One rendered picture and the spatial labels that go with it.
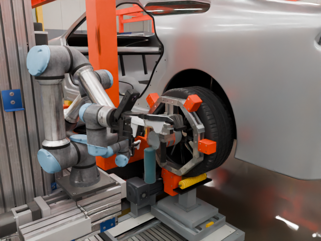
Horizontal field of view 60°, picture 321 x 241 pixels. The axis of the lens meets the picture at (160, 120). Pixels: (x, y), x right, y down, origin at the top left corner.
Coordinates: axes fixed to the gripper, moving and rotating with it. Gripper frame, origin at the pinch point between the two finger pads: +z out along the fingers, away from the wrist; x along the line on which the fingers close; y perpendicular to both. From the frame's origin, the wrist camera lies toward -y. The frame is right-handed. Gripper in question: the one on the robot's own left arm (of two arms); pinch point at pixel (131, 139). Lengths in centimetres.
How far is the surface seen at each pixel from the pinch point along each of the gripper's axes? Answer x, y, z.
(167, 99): 24.8, -28.0, 6.0
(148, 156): 11.4, 13.3, 2.5
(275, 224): 116, 83, 31
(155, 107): 15.1, -20.0, 15.7
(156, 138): 18.7, -3.9, -8.4
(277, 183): 142, 83, 108
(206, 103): 51, -27, 0
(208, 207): 58, 60, 16
